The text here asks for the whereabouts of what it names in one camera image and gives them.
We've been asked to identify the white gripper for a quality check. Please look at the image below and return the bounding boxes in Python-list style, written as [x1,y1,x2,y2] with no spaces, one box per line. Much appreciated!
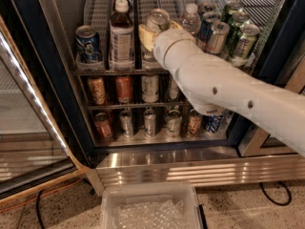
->
[138,21,195,69]

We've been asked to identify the green white 7up can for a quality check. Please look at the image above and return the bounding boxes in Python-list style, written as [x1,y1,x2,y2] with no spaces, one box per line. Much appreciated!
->
[146,9,171,32]

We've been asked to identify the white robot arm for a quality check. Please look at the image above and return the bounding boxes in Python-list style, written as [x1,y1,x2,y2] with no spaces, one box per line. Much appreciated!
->
[138,24,305,156]

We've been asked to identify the middle blue energy can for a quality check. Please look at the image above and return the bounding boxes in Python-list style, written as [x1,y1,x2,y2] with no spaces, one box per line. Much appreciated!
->
[197,11,220,47]

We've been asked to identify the rear blue energy can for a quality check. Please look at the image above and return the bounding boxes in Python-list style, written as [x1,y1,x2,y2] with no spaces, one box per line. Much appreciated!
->
[198,2,215,18]

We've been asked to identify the white can middle shelf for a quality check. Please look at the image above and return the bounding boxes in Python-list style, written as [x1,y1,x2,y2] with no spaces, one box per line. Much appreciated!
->
[141,74,159,103]

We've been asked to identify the silver slim can middle shelf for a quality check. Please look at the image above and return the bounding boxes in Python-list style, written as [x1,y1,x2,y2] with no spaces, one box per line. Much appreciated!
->
[168,75,180,101]

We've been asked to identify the front silver blue energy can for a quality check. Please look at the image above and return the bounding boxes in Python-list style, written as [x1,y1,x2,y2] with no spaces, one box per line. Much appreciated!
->
[205,21,230,54]

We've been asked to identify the orange can middle shelf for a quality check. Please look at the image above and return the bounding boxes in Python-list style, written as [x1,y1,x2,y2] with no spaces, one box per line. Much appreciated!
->
[115,75,132,103]

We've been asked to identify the stainless steel fridge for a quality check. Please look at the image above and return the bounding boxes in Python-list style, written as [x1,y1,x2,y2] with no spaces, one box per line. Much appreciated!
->
[1,0,305,189]

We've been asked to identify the blue pepsi can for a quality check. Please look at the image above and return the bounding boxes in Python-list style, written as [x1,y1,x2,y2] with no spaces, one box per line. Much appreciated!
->
[75,25,102,63]

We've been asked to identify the rear green can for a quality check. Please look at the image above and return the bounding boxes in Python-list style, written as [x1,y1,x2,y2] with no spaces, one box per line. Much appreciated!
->
[220,0,244,23]

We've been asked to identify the middle green can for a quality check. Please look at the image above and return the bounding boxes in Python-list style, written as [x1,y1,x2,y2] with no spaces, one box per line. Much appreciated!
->
[226,11,251,49]

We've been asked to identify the tan can middle shelf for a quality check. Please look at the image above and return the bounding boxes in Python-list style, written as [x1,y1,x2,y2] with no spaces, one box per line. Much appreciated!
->
[88,77,106,105]

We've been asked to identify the tan can shelf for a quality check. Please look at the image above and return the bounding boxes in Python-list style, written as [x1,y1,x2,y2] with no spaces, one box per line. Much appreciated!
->
[187,109,202,136]
[88,77,106,105]

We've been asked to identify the silver can bottom shelf centre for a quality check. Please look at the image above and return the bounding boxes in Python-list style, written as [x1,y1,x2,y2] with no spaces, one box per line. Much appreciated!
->
[144,109,156,137]

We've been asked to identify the front green can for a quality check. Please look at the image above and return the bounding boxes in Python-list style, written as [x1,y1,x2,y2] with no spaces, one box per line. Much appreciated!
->
[229,24,260,59]

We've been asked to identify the white green can bottom shelf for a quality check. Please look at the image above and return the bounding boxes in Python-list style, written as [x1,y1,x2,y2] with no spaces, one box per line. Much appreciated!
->
[166,110,182,137]

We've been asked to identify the silver can bottom shelf left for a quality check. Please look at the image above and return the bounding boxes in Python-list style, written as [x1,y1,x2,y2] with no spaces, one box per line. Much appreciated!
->
[119,110,133,138]

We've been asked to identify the tan can bottom shelf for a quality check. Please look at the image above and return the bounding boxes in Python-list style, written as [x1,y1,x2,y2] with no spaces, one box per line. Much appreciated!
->
[187,109,202,136]

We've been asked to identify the blue can bottom shelf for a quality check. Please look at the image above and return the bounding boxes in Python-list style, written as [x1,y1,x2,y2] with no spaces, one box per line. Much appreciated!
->
[205,114,223,134]

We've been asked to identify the copper can bottom shelf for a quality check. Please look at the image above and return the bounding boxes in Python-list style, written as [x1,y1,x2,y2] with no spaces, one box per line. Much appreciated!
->
[93,113,113,139]

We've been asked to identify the open glass fridge door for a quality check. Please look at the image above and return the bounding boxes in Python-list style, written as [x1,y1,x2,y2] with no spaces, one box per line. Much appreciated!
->
[0,16,89,205]

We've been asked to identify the clear water bottle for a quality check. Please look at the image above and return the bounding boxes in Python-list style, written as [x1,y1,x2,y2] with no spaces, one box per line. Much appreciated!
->
[181,3,201,36]

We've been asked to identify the front tea bottle white cap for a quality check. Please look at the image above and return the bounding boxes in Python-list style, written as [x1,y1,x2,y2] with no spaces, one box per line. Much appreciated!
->
[110,0,134,63]

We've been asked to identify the clear plastic bin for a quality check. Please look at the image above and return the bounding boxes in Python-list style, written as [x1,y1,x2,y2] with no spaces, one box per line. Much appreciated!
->
[100,181,203,229]

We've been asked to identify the orange cable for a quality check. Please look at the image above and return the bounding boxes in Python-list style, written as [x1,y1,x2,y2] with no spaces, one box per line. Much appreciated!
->
[0,177,84,214]

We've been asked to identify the black power cable right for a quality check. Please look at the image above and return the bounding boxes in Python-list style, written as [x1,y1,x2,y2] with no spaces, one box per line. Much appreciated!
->
[259,180,293,207]

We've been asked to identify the black cable left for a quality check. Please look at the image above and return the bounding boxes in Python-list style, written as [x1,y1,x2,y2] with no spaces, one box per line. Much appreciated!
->
[35,188,49,229]

